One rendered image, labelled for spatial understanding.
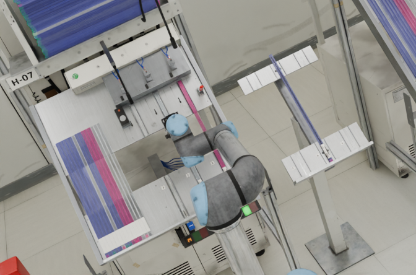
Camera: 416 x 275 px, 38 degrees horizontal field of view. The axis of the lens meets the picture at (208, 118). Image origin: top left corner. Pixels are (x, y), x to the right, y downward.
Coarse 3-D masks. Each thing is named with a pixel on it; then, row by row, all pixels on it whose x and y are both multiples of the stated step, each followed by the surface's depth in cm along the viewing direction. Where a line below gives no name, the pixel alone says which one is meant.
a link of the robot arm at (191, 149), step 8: (184, 136) 209; (192, 136) 211; (200, 136) 211; (176, 144) 211; (184, 144) 209; (192, 144) 210; (200, 144) 210; (208, 144) 210; (184, 152) 209; (192, 152) 209; (200, 152) 210; (208, 152) 212; (184, 160) 210; (192, 160) 209; (200, 160) 210
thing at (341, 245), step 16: (304, 144) 250; (320, 176) 261; (320, 192) 266; (320, 208) 274; (336, 224) 278; (320, 240) 298; (336, 240) 283; (352, 240) 291; (320, 256) 289; (336, 256) 286; (352, 256) 283; (368, 256) 281; (336, 272) 279
